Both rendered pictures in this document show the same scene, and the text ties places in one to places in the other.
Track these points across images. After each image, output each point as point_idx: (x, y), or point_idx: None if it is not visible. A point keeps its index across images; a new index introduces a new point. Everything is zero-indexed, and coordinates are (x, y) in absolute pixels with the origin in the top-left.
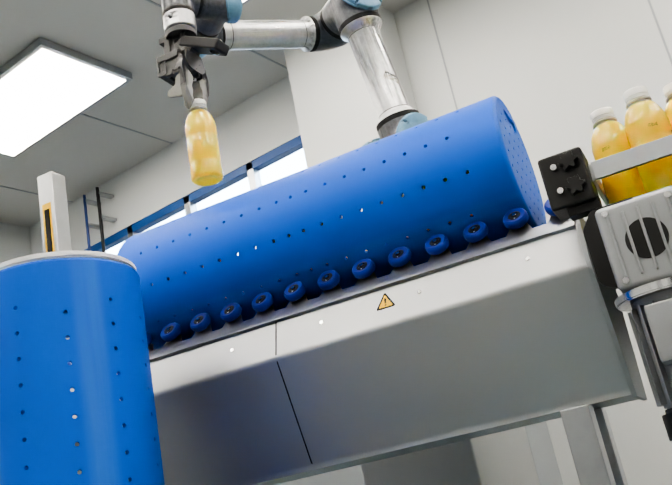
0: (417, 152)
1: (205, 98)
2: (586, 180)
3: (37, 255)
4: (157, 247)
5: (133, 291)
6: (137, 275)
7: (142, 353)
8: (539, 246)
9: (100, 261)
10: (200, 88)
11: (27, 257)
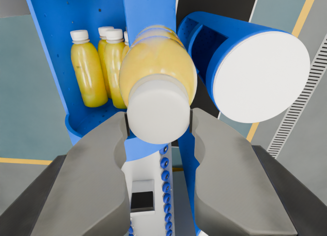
0: None
1: (100, 136)
2: None
3: (308, 56)
4: None
5: (249, 28)
6: (245, 35)
7: (233, 25)
8: None
9: (284, 30)
10: (119, 170)
11: (309, 61)
